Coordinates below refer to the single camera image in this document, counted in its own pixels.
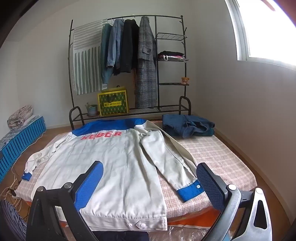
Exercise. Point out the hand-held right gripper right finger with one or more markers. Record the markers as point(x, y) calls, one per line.
point(210, 183)

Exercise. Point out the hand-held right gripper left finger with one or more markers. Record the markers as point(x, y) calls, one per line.
point(89, 185)

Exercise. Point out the white and blue work jacket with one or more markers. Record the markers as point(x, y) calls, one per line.
point(115, 162)

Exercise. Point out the black metal clothes rack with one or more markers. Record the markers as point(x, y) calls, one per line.
point(171, 108)

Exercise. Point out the folded clothes stack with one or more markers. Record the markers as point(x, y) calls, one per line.
point(170, 55)

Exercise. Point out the bed with plaid sheet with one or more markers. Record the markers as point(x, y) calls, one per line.
point(208, 150)

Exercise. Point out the clear plastic sheet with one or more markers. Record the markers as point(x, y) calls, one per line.
point(180, 234)

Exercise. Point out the dark navy cloth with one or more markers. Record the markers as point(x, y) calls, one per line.
point(122, 236)

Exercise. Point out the folded blue jeans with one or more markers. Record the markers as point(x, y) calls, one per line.
point(185, 125)

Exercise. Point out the small potted plant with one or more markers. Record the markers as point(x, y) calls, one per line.
point(91, 110)

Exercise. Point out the blue slatted crate platform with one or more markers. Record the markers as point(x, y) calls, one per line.
point(23, 136)

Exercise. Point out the yellow patterned box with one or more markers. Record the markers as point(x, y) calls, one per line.
point(113, 104)

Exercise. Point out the person's leg in striped pants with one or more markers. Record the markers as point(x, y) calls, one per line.
point(9, 220)

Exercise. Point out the floral folded quilt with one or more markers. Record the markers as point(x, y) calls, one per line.
point(19, 115)

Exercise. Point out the small teddy bear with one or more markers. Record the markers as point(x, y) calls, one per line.
point(185, 80)

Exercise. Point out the grey plaid hanging coat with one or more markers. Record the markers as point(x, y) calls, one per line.
point(145, 81)

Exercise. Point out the black hanging coat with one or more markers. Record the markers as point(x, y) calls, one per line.
point(129, 46)

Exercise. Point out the denim hanging jacket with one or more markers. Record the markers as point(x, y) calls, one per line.
point(115, 41)

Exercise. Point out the window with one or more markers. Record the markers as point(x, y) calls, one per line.
point(270, 30)

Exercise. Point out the green striped wall cloth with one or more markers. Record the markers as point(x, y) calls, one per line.
point(85, 64)

